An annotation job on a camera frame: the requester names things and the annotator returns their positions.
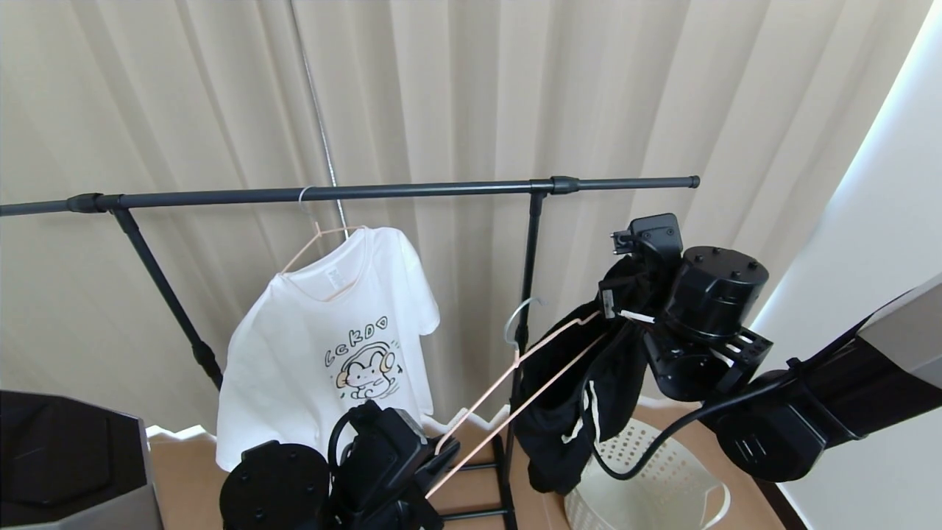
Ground pink clothes hanger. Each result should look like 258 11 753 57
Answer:
425 297 612 501
278 186 366 303

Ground black shorts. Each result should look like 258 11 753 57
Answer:
511 254 663 495

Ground white laundry basket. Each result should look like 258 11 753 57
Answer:
564 418 732 530

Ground black clothes rack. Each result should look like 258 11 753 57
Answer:
0 175 701 530

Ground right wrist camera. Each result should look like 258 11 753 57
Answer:
612 213 684 275

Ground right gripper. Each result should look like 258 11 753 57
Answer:
598 254 672 325

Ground white printed t-shirt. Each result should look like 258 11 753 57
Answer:
216 226 441 472

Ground beige curtain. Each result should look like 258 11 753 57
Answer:
0 0 935 442

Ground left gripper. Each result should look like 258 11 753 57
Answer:
397 439 462 530

